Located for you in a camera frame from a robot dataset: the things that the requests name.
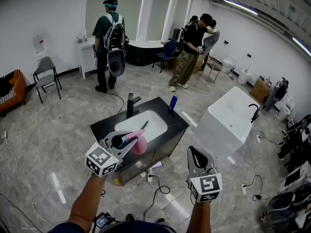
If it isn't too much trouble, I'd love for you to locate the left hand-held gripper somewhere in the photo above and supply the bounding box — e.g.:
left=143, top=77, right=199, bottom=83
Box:
left=85, top=130, right=139, bottom=178

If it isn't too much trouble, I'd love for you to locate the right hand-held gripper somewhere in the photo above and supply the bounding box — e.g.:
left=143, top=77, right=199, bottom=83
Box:
left=186, top=145, right=223, bottom=204

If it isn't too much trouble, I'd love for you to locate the person's left forearm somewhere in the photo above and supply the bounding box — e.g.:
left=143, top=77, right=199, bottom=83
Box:
left=67, top=173, right=107, bottom=229

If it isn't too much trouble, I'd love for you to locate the person's right forearm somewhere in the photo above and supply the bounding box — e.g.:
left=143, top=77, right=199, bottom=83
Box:
left=191, top=200, right=211, bottom=233

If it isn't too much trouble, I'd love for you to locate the blue bottle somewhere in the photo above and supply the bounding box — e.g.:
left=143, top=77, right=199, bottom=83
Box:
left=168, top=95, right=179, bottom=112

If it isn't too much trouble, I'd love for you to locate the white sink basin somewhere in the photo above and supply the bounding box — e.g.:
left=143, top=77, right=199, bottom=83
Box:
left=114, top=110, right=169, bottom=146

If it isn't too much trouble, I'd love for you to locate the black sink faucet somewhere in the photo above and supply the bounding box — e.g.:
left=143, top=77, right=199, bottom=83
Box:
left=126, top=92, right=142, bottom=118

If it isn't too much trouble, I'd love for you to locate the black vanity cabinet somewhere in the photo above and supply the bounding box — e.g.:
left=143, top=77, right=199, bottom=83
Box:
left=89, top=96, right=190, bottom=187

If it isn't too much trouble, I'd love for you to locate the white freestanding bathtub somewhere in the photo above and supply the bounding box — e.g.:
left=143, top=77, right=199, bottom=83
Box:
left=192, top=85, right=261, bottom=159

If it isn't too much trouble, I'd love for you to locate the black bathtub faucet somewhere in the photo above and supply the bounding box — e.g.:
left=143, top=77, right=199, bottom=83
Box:
left=248, top=103, right=260, bottom=124

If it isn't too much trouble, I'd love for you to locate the black waist-worn device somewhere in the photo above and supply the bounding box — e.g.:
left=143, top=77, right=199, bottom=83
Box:
left=94, top=212, right=115, bottom=229

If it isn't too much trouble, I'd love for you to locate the white toilet seat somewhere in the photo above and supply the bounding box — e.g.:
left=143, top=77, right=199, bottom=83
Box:
left=106, top=49, right=126, bottom=78

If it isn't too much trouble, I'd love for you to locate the person's dark blue shirt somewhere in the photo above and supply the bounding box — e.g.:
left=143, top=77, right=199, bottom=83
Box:
left=48, top=220, right=177, bottom=233

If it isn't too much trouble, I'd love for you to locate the cardboard box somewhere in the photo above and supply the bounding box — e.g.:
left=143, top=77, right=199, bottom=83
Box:
left=249, top=76, right=272, bottom=104

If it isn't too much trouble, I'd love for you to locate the dark bathtub with white rim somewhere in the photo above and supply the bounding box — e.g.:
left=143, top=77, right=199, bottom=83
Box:
left=124, top=39, right=166, bottom=67

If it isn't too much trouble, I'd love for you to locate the wooden chair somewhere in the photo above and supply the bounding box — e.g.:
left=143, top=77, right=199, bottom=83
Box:
left=206, top=55, right=223, bottom=83

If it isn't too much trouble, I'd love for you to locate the white cabinet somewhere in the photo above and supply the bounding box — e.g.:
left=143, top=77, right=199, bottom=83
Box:
left=77, top=36, right=99, bottom=80

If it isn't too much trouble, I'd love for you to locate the white bin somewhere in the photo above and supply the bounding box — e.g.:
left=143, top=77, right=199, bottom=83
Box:
left=237, top=64, right=252, bottom=86

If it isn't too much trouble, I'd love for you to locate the black furniture stack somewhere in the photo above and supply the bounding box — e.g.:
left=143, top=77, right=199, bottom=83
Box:
left=277, top=115, right=311, bottom=172

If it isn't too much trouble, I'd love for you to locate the white toilet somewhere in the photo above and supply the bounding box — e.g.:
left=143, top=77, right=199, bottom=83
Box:
left=221, top=55, right=237, bottom=73

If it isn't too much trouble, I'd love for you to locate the grey standing appliance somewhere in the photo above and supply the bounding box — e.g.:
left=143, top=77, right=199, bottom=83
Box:
left=264, top=77, right=290, bottom=112

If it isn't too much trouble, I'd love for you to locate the white appliance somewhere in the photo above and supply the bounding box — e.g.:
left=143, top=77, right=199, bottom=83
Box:
left=276, top=96, right=297, bottom=121

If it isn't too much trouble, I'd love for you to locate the blue chair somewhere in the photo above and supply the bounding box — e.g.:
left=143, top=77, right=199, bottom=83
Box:
left=152, top=39, right=180, bottom=74

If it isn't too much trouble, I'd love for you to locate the grey perforated chair back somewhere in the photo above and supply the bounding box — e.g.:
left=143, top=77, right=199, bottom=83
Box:
left=202, top=31, right=221, bottom=58

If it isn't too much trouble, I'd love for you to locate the orange sofa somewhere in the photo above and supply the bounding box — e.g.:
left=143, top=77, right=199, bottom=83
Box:
left=0, top=69, right=28, bottom=116

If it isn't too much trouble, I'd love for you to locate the ceiling light tube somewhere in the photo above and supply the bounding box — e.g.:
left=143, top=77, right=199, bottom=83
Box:
left=223, top=0, right=259, bottom=16
left=292, top=36, right=311, bottom=58

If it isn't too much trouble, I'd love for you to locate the black cable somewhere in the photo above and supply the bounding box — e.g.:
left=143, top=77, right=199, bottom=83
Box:
left=143, top=175, right=171, bottom=222

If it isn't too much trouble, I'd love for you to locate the white wall box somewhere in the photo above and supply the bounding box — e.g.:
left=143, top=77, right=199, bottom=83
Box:
left=33, top=33, right=46, bottom=54

